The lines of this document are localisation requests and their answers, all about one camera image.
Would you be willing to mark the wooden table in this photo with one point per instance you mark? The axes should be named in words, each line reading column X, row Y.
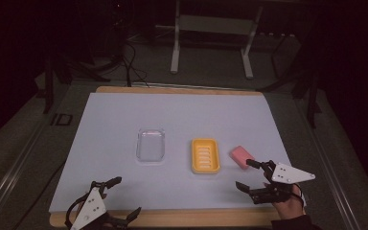
column 179, row 218

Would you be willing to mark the black tripod stand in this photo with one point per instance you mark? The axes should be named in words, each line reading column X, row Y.
column 311, row 96

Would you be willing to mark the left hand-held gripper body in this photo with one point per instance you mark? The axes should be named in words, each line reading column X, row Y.
column 90, row 207

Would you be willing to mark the pale blue table mat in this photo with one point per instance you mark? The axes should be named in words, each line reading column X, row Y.
column 172, row 115

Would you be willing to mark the grey metal stand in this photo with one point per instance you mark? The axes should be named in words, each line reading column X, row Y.
column 175, row 48

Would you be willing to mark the clear plastic tray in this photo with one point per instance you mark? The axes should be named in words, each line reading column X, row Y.
column 150, row 145

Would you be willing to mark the person's right hand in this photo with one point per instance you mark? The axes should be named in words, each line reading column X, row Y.
column 289, row 207

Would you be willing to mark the yellow soap dish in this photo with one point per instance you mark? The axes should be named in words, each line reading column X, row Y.
column 205, row 156

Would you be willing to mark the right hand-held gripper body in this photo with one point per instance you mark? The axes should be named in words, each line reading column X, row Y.
column 290, row 175

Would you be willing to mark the pink soap bar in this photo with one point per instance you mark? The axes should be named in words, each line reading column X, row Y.
column 240, row 155

